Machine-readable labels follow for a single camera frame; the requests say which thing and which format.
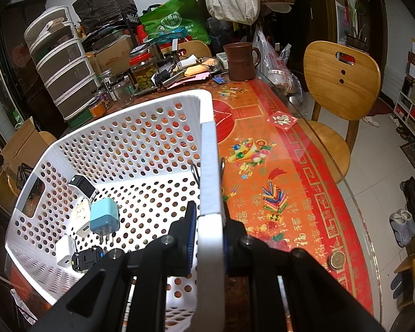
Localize black car key fob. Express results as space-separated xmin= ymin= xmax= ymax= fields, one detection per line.
xmin=71 ymin=246 xmax=104 ymax=272

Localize white square power adapter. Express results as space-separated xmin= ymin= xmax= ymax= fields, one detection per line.
xmin=55 ymin=235 xmax=76 ymax=268

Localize white plug adapter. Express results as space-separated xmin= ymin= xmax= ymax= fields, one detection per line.
xmin=69 ymin=197 xmax=90 ymax=238

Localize teal USB charger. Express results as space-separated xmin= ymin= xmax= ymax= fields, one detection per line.
xmin=90 ymin=197 xmax=120 ymax=243

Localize black white small charger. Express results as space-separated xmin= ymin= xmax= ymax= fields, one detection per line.
xmin=68 ymin=175 xmax=96 ymax=199

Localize white perforated plastic basket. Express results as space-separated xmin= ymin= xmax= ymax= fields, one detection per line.
xmin=5 ymin=89 xmax=225 ymax=331

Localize round coin on table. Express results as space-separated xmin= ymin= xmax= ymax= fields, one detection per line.
xmin=328 ymin=250 xmax=346 ymax=271

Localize grey slippers on floor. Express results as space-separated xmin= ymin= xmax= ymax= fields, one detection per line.
xmin=389 ymin=209 xmax=415 ymax=248

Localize black folding phone stand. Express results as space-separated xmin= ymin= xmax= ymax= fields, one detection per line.
xmin=16 ymin=163 xmax=33 ymax=190

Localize red fu paper sticker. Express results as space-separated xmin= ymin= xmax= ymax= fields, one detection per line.
xmin=267 ymin=111 xmax=298 ymax=132

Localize brown cardboard box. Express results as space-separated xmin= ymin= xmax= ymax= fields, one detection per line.
xmin=0 ymin=117 xmax=57 ymax=186

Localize orange honey jar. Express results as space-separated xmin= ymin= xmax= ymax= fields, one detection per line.
xmin=89 ymin=100 xmax=107 ymax=118

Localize empty glass jar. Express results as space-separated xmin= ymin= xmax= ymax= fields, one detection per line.
xmin=113 ymin=76 xmax=135 ymax=107

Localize right wooden chair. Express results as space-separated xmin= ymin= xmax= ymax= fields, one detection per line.
xmin=300 ymin=40 xmax=381 ymax=184

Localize pickle jar red lid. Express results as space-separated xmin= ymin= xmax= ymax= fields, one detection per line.
xmin=129 ymin=53 xmax=158 ymax=92

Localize brown ceramic mug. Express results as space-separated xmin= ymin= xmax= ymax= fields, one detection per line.
xmin=224 ymin=42 xmax=261 ymax=82

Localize stacked mesh drawer tower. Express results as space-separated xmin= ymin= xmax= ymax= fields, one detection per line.
xmin=24 ymin=6 xmax=100 ymax=121

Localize green shopping bag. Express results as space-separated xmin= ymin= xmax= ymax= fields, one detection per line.
xmin=139 ymin=0 xmax=211 ymax=45

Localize black bag on shelf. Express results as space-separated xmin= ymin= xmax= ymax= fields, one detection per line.
xmin=72 ymin=0 xmax=139 ymax=34

